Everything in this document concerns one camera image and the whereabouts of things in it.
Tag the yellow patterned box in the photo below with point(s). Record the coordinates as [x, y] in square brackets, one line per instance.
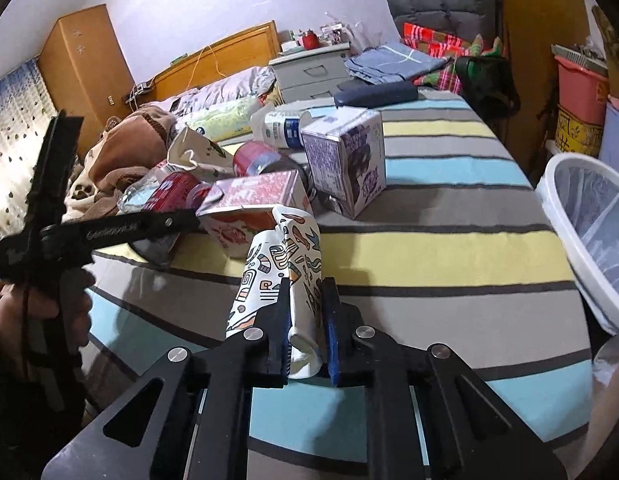
[579, 132]

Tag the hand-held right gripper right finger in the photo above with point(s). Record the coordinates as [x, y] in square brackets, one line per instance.
[332, 330]

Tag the pink quilt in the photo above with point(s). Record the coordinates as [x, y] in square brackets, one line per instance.
[224, 87]

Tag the white plastic bottle blue label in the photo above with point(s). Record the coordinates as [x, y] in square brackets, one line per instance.
[279, 127]

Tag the wooden wardrobe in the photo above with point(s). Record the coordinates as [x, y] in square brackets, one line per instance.
[84, 60]

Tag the red and white carton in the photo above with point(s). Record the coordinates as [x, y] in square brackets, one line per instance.
[254, 195]

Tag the person's left forearm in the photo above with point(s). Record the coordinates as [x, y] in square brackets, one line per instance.
[14, 400]

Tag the clear plastic bottle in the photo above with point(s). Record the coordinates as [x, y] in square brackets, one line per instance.
[134, 195]

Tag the power strip with plugs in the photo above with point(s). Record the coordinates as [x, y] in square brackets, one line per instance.
[139, 91]

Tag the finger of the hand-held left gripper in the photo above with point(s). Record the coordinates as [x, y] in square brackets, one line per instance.
[172, 222]

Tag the lavender round box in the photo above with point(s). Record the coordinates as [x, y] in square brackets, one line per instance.
[617, 135]

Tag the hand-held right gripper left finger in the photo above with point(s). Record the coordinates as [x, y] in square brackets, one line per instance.
[288, 317]

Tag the brown blanket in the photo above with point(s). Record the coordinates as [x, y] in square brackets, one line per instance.
[119, 155]

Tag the black chair frame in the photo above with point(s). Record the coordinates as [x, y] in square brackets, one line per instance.
[489, 85]

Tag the grey storage box lid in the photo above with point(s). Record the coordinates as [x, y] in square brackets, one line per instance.
[579, 55]

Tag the blue checked cloth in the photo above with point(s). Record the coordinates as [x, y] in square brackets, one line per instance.
[389, 60]

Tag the wooden headboard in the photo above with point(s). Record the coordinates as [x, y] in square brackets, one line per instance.
[229, 52]

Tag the grey nightstand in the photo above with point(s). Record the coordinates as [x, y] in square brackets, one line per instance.
[309, 75]

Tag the green and white tissue pack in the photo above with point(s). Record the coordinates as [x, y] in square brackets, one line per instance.
[219, 120]

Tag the white trash bin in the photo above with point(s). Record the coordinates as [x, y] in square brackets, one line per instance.
[559, 220]

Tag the grey chair cushion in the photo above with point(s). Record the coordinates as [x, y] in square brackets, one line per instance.
[434, 5]

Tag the purple and white carton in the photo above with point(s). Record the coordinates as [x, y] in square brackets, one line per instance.
[339, 155]

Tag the dark blue glasses case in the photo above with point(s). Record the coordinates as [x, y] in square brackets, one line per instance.
[374, 94]

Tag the orange wooden cabinet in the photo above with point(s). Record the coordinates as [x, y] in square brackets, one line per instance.
[539, 35]

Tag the patterned curtain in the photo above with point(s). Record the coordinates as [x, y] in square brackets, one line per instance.
[14, 135]

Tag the red mug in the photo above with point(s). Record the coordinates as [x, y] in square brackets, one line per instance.
[309, 41]

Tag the white paper bag green print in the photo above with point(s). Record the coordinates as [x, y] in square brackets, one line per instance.
[199, 152]

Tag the brown paper bag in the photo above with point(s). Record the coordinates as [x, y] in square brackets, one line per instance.
[614, 45]

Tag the patterned paper cup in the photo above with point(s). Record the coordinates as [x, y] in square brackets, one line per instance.
[269, 260]

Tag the red drink can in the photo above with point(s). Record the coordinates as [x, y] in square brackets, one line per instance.
[254, 157]
[169, 190]

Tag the pink storage box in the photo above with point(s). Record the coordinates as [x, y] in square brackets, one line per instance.
[579, 90]

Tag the red plaid blanket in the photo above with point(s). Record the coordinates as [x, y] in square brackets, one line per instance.
[434, 42]

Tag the person's left hand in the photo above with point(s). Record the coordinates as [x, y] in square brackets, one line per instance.
[77, 305]

